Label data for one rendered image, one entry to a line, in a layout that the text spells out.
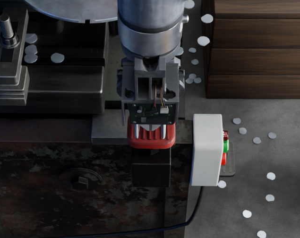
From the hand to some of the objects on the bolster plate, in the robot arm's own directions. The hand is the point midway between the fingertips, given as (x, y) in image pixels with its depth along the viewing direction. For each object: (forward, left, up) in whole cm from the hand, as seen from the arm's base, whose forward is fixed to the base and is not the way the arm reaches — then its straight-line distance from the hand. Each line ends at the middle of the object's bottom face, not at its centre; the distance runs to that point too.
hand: (150, 119), depth 99 cm
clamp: (+17, -22, -7) cm, 29 cm away
